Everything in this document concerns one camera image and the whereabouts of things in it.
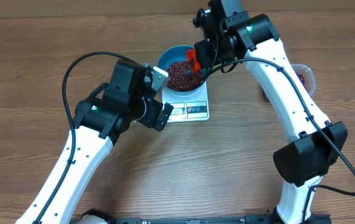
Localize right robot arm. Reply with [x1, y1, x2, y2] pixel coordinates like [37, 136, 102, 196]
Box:
[192, 1, 348, 223]

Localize black cable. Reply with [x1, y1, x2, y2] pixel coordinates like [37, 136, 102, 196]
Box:
[30, 51, 137, 224]
[201, 57, 355, 224]

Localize blue metal bowl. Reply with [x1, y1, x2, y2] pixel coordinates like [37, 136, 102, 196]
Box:
[157, 45, 209, 96]

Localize clear plastic food container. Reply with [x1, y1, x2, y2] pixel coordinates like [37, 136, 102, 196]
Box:
[292, 63, 316, 96]

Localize red scoop with blue handle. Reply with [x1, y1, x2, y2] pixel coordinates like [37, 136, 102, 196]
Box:
[186, 49, 201, 72]

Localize left black cable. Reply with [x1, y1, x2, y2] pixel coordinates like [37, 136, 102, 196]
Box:
[30, 51, 137, 224]

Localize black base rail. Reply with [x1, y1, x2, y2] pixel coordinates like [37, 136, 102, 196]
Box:
[71, 213, 333, 224]

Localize red beans in bowl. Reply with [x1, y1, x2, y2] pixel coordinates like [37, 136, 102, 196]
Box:
[166, 59, 203, 92]

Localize right black cable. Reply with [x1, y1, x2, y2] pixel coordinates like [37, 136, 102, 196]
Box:
[201, 57, 355, 224]

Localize white digital kitchen scale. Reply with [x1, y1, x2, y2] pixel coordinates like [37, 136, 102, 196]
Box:
[162, 82, 210, 123]

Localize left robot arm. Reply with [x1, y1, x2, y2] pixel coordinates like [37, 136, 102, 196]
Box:
[17, 59, 173, 223]

